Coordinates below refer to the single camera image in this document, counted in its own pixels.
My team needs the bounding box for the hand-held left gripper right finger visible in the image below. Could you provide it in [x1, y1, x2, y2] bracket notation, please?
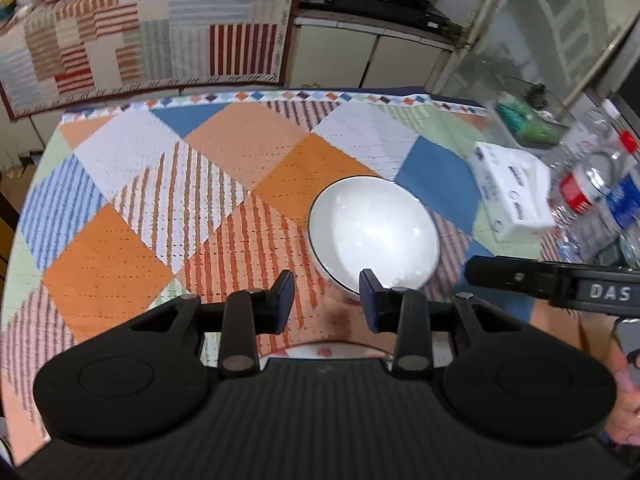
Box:
[359, 267, 523, 380]

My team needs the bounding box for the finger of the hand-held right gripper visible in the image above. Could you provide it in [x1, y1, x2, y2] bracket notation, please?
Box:
[464, 255, 576, 306]

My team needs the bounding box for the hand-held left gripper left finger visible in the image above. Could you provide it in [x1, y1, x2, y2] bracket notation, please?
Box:
[127, 269, 297, 380]

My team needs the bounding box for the white ribbed bowl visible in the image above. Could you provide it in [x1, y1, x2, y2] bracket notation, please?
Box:
[306, 175, 442, 303]

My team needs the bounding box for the white pink floral plate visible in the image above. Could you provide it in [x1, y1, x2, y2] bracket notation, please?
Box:
[260, 341, 392, 360]

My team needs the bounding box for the person's right hand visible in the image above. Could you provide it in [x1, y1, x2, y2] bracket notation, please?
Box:
[602, 317, 640, 448]

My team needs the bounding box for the green label water bottle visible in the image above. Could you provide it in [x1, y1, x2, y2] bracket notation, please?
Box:
[595, 237, 640, 268]

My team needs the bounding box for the blue label water bottle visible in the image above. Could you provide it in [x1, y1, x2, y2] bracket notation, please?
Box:
[600, 160, 640, 256]

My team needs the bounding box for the white tissue pack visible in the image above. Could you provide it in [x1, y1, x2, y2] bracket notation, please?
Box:
[467, 141, 556, 242]

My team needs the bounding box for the red label water bottle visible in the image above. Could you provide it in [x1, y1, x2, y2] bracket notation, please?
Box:
[550, 130, 640, 221]

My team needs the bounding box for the clear white cap water bottle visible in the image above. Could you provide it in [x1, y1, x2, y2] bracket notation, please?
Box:
[565, 99, 626, 161]

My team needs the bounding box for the patchwork checked tablecloth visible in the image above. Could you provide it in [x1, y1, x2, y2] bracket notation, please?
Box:
[0, 87, 601, 466]

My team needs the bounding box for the white lower cabinet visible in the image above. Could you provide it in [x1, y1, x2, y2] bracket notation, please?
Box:
[290, 17, 453, 91]

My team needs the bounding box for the grey metal panel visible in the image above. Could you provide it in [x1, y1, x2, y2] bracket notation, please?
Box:
[465, 0, 640, 126]

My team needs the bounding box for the striped patchwork counter cloth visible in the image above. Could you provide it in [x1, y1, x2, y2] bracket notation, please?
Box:
[0, 0, 296, 121]

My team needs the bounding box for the black gas stove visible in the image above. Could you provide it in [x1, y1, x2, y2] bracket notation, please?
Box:
[295, 0, 451, 31]

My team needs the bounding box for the vertical wall pipe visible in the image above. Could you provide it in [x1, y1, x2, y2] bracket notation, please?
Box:
[465, 0, 511, 51]

